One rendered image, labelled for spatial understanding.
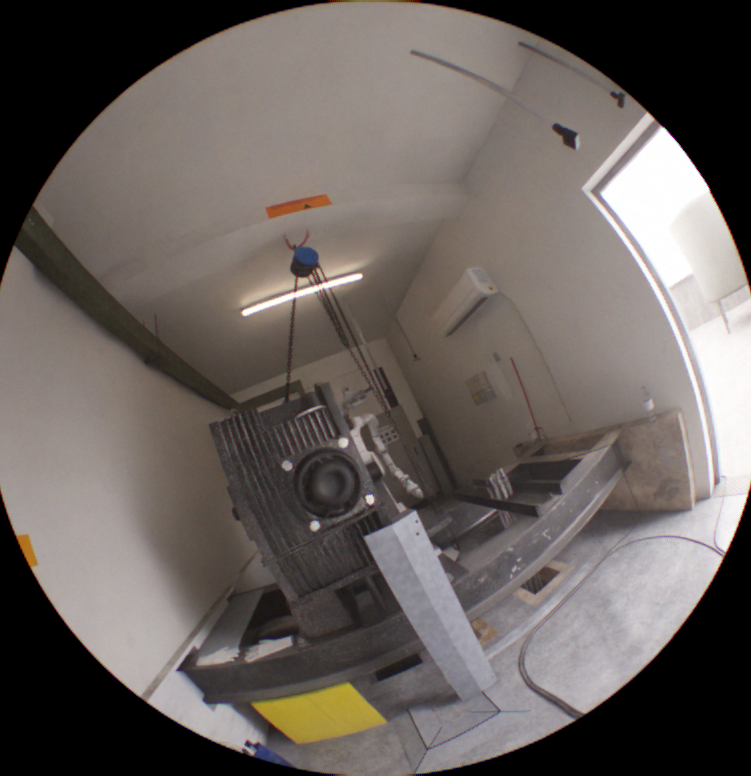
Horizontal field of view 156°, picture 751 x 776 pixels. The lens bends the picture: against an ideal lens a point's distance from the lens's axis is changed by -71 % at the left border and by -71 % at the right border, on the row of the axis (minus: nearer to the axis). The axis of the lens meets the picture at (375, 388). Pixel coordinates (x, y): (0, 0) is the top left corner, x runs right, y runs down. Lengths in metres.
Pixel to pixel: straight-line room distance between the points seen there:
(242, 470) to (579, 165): 2.28
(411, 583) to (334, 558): 0.29
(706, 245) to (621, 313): 4.19
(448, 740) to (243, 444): 1.52
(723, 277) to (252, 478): 6.27
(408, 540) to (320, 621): 0.52
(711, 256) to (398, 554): 5.89
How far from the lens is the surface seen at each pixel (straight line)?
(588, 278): 1.95
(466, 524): 2.13
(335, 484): 0.94
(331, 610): 1.19
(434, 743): 1.50
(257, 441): 1.04
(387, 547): 0.93
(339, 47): 1.65
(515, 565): 1.45
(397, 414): 4.29
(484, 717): 1.49
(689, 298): 8.42
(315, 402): 1.05
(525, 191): 2.16
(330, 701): 1.48
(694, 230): 5.91
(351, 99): 1.75
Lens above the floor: 1.34
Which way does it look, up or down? 10 degrees up
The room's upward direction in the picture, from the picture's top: 25 degrees counter-clockwise
